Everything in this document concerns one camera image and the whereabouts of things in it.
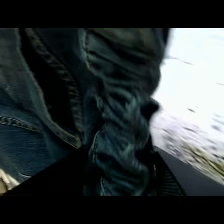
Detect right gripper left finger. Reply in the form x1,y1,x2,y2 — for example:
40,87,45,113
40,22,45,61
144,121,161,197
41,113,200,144
6,149,92,196

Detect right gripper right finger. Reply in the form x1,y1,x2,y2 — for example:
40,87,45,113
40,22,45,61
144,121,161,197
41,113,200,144
151,146,188,196

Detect dark jeans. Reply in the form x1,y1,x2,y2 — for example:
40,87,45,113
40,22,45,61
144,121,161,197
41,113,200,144
0,28,171,196

